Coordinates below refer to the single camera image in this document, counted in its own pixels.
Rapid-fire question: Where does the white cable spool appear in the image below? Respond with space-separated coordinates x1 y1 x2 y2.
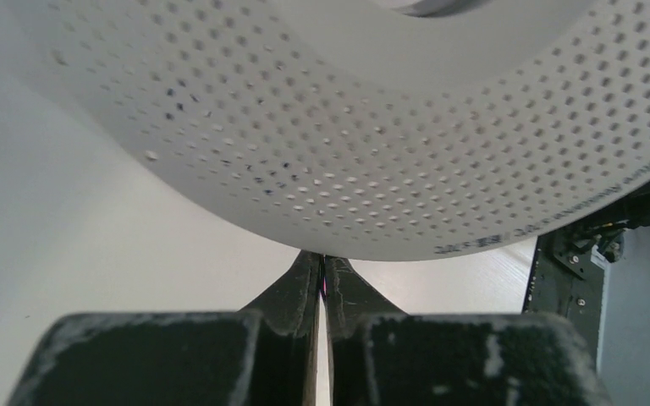
8 1 650 261

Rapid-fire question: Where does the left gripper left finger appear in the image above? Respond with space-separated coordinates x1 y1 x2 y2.
8 251 322 405

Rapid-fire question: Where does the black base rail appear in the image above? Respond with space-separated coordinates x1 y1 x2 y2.
523 182 650 375

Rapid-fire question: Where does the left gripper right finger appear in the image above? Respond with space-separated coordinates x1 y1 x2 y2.
323 256 611 405

